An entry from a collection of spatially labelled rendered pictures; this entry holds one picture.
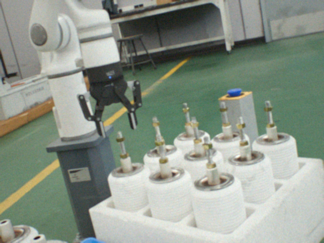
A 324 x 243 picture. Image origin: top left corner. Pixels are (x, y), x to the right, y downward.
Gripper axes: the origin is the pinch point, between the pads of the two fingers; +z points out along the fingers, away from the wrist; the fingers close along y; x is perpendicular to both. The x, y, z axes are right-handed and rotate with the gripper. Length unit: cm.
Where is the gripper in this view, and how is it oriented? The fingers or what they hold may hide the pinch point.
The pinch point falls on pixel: (117, 127)
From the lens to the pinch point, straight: 90.4
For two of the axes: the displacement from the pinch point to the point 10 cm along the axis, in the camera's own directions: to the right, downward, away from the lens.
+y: 9.1, -2.7, 3.2
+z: 2.0, 9.5, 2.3
